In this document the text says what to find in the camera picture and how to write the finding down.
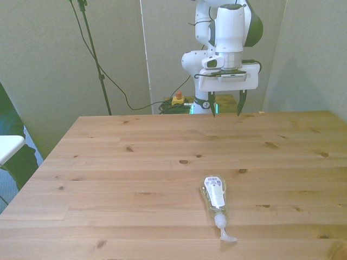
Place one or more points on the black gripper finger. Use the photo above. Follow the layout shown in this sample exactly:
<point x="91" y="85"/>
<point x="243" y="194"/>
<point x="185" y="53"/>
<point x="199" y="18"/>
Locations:
<point x="212" y="104"/>
<point x="241" y="104"/>

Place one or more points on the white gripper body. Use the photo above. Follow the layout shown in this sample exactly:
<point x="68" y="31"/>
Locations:
<point x="230" y="84"/>

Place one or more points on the clear sanitizer pump bottle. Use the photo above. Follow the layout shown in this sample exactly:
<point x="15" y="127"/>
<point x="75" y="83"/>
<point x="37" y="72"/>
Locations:
<point x="215" y="192"/>

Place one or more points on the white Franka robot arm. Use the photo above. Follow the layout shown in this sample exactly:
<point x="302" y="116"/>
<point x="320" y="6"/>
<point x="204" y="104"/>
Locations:
<point x="229" y="29"/>

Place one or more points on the yellow emergency stop button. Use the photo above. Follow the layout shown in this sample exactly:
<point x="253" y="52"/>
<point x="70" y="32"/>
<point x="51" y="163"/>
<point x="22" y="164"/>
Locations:
<point x="178" y="99"/>

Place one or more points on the white folding table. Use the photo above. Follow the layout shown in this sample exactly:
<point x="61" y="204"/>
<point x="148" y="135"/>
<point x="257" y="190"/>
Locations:
<point x="9" y="147"/>

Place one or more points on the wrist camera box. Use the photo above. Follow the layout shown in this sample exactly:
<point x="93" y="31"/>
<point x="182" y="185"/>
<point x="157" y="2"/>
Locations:
<point x="233" y="76"/>

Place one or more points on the white vertical wall trim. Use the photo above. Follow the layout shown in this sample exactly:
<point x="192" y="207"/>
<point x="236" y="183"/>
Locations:
<point x="145" y="54"/>

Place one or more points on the black camera stand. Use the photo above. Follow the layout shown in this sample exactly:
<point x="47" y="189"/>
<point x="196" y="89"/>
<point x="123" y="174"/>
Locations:
<point x="93" y="51"/>

